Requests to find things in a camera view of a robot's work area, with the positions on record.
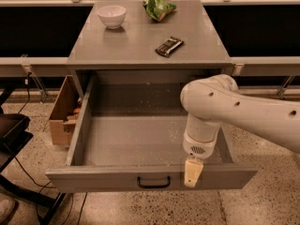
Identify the grey top drawer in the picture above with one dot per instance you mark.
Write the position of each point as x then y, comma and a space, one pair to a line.
129, 134

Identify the green chip bag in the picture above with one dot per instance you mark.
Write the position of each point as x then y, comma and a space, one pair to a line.
158, 9

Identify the white bowl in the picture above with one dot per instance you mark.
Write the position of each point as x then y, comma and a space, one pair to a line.
112, 16

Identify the grey drawer cabinet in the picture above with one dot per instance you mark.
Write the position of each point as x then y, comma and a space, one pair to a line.
139, 36

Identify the dark snack bar wrapper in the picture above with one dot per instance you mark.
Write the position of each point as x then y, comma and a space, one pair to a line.
169, 46

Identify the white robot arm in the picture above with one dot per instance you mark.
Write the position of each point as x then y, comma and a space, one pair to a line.
214, 101

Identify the white shoe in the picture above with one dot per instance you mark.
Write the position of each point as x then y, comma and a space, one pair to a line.
6, 209

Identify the cardboard box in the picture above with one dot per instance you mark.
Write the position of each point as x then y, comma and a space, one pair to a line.
63, 118

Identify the black chair frame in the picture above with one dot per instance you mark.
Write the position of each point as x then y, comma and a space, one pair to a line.
32, 213

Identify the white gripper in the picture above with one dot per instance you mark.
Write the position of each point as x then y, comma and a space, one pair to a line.
198, 145

